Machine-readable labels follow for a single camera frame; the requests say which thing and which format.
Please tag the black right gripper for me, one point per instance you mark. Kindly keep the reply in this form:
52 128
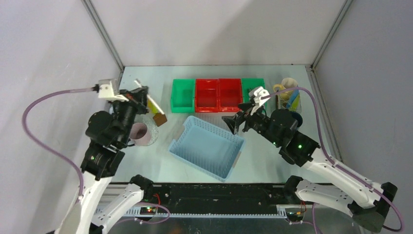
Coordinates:
234 122

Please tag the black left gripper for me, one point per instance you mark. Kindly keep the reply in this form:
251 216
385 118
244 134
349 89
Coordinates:
137 97

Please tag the glass jar with brown lid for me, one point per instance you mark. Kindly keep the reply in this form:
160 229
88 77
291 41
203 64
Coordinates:
159 119

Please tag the green bin with toothbrushes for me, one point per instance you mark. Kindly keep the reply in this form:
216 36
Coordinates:
248 84

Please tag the pink ceramic mug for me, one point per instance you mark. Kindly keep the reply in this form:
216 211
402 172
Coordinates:
140 135

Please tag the red plastic bin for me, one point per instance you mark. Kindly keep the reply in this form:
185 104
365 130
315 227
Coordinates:
217 95

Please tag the green bin with toothpaste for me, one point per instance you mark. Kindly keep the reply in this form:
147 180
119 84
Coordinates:
183 96

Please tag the light blue plastic basket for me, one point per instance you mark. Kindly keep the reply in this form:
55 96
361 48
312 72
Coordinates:
207 147

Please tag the clear glass rectangular container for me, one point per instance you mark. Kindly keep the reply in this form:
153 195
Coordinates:
281 103

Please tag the dark blue ceramic mug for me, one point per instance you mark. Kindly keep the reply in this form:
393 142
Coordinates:
297 117

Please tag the yellow ceramic mug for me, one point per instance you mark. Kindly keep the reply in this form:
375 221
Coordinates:
286 83

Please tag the lime green toothpaste tube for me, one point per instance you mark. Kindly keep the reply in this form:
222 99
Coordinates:
296 105

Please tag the blue toothpaste tube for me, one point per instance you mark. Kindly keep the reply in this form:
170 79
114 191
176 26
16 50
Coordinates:
294 94

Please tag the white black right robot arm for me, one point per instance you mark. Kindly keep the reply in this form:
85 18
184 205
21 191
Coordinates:
365 201

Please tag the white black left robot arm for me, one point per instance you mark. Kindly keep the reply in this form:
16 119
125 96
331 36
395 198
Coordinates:
100 163

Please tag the clear textured glass tray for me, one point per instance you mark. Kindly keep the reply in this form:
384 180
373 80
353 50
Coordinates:
152 129

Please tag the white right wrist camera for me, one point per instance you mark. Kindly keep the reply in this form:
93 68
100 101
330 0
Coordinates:
259 96

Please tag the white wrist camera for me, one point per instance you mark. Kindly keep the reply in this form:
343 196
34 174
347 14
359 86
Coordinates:
259 96
108 90

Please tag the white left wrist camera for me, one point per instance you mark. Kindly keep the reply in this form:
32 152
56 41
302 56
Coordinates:
108 90

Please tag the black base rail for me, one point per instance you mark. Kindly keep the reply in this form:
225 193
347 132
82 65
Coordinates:
219 198

